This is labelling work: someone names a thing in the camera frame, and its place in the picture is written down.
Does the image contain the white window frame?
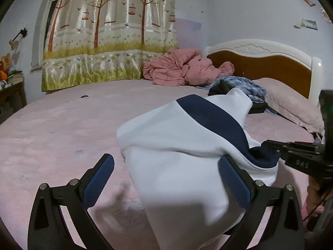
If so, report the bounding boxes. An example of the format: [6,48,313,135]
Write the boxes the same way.
[31,0,63,72]

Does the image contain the pink pillow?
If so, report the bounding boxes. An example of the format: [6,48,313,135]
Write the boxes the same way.
[251,77,326,136]

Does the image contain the white and wooden headboard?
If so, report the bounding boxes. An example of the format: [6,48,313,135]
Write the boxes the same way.
[203,39,323,107]

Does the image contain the white and navy baseball jacket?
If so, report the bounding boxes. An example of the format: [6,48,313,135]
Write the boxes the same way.
[116,87,281,250]

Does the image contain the tree print curtain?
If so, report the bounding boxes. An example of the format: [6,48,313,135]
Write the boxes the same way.
[42,0,179,92]

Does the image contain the person's right hand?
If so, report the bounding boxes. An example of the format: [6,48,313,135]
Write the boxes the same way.
[305,176,327,215]

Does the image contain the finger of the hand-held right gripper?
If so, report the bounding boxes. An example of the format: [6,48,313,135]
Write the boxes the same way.
[261,140,323,160]

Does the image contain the wall lamp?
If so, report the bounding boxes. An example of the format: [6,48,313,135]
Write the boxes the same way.
[9,27,28,50]

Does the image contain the wall picture sticker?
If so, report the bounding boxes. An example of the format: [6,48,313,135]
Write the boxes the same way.
[294,18,318,31]

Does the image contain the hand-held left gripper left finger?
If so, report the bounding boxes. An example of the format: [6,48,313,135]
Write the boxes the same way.
[27,153,115,250]

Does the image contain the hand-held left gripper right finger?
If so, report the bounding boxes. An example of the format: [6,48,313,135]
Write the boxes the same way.
[218,155,305,250]

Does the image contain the wooden cabinet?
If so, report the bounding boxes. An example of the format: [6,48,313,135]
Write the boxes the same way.
[0,81,27,121]

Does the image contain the pink quilt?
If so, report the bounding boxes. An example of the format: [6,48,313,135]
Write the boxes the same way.
[143,48,235,87]

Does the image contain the dark folded clothes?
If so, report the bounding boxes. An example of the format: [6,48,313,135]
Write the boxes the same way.
[208,79,268,114]

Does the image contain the pile of clutter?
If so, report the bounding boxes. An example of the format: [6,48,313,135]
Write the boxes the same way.
[0,53,24,89]

